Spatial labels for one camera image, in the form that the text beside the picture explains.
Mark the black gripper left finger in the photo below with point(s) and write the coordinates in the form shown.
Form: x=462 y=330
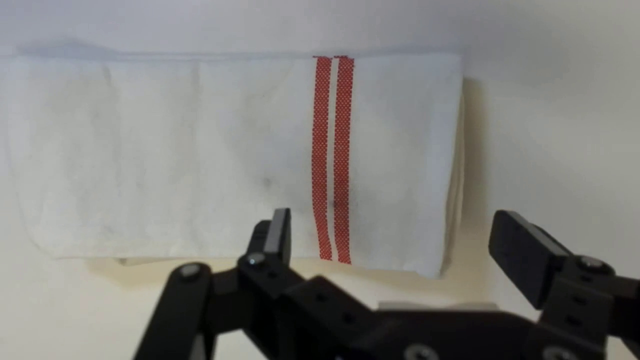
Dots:
x=272 y=240

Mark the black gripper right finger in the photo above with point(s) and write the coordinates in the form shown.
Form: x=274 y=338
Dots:
x=522 y=257

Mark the white towel with red stripes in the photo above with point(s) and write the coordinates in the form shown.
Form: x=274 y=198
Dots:
x=201 y=153

